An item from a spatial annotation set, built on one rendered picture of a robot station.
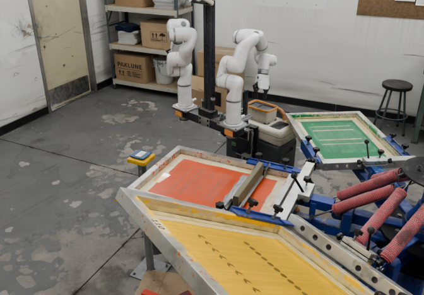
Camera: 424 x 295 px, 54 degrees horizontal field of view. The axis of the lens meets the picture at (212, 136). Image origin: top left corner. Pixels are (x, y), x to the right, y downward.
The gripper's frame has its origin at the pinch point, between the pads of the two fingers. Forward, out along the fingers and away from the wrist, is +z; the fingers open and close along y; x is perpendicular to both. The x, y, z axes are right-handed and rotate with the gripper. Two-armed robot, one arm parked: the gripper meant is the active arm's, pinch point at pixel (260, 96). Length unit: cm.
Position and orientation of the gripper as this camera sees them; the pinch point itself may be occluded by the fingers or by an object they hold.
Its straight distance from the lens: 285.8
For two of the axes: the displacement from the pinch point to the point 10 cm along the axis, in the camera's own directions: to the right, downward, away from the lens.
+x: -6.8, -1.5, 7.1
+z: -1.0, 9.9, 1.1
